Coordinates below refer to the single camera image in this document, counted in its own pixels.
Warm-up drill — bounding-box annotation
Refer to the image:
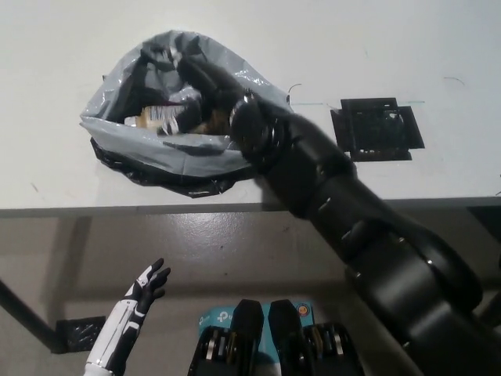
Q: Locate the teal router box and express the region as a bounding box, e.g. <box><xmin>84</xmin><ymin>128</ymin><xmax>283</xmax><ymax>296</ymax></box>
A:
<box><xmin>195</xmin><ymin>301</ymin><xmax>314</xmax><ymax>376</ymax></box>

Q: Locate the black tape square marker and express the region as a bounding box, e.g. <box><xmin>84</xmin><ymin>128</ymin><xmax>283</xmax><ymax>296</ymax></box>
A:
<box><xmin>330</xmin><ymin>97</ymin><xmax>426</xmax><ymax>162</ymax></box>

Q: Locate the grey plastic bag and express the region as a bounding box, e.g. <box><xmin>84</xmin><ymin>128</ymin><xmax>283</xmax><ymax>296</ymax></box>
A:
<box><xmin>79</xmin><ymin>30</ymin><xmax>291</xmax><ymax>179</ymax></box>

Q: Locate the black table leg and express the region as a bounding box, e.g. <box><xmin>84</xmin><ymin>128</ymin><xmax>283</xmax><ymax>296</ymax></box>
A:
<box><xmin>0</xmin><ymin>277</ymin><xmax>56</xmax><ymax>350</ymax></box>

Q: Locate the beige protein shake bottle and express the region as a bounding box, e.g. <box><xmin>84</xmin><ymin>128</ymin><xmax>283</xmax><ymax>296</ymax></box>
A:
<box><xmin>124</xmin><ymin>103</ymin><xmax>232</xmax><ymax>137</ymax></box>

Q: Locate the black floor tape patch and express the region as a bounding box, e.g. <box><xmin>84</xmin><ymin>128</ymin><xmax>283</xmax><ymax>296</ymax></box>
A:
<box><xmin>54</xmin><ymin>316</ymin><xmax>107</xmax><ymax>354</ymax></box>

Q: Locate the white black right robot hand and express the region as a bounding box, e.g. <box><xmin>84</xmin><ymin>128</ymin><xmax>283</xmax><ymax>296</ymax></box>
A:
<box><xmin>157</xmin><ymin>56</ymin><xmax>256</xmax><ymax>136</ymax></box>

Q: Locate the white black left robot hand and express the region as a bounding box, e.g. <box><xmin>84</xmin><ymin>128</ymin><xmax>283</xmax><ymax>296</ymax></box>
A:
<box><xmin>85</xmin><ymin>257</ymin><xmax>172</xmax><ymax>368</ymax></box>

